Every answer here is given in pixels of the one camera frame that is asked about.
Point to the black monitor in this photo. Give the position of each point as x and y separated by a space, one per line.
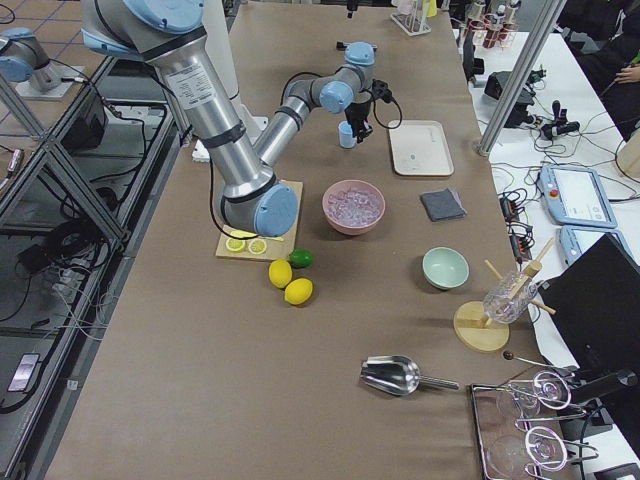
597 308

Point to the teach pendant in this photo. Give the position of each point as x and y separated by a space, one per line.
574 195
576 240

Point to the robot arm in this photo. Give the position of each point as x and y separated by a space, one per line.
171 37

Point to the pink bowl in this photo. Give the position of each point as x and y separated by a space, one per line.
344 185

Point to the grey folded cloth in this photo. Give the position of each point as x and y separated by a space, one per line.
443 205

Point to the yellow lemon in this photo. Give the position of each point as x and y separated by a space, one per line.
298 291
280 273

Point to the aluminium frame post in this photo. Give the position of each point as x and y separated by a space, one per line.
533 45

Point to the lemon slice upper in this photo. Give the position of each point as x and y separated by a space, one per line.
234 245

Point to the lemon slice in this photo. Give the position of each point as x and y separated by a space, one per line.
234 245
257 246

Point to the cream rabbit tray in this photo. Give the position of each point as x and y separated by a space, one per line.
419 148

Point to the green lime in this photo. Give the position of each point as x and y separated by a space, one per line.
301 258

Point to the clear glass mug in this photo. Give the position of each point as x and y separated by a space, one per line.
506 302

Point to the mint green bowl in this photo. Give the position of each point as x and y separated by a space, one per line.
445 268

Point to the yellow lemon back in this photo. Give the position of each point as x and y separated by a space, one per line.
280 273

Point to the teach pendant upper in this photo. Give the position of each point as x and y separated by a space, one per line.
574 195

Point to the wire glass rack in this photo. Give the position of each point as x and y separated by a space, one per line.
517 426

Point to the wooden cup stand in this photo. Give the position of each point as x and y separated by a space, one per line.
476 330

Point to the teach pendant lower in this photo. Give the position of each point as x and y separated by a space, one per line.
576 240

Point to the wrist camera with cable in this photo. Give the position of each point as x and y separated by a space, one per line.
380 91

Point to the lemon slice lower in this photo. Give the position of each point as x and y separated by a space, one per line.
257 246

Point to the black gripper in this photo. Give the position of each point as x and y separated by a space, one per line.
358 112

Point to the clear ice cubes pile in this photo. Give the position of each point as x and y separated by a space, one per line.
354 207

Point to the yellow lemon front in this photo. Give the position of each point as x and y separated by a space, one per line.
298 291

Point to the light blue cup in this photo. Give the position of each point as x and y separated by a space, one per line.
345 139

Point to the smartphone on floor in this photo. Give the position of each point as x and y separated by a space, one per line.
23 372

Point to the wooden cutting board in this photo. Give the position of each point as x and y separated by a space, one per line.
275 213

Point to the metal ice scoop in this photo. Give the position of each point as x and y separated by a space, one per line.
399 375

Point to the yellow plastic knife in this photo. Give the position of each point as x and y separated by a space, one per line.
245 235

